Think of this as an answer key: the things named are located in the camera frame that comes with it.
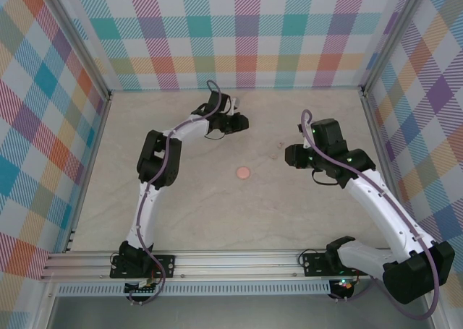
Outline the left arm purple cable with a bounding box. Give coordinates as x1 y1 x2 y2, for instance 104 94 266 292
126 80 222 306

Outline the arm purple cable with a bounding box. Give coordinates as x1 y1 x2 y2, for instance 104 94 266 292
126 80 222 306
300 108 443 321

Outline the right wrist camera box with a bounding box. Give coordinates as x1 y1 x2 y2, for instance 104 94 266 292
297 121 311 150

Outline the aluminium table side rail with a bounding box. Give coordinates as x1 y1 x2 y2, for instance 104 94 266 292
61 92 114 255
360 89 414 249

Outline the aluminium frame post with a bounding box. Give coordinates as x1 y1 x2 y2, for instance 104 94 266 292
42 0 113 104
360 0 426 98

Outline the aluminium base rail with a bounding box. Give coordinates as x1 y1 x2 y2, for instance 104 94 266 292
39 248 439 281

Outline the slotted grey cable duct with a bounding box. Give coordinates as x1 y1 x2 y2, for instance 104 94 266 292
56 283 333 297

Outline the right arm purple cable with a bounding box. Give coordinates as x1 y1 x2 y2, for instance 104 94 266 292
300 108 443 321

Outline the aluminium frame leg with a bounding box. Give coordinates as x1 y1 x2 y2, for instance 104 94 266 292
419 277 448 329
34 281 61 329

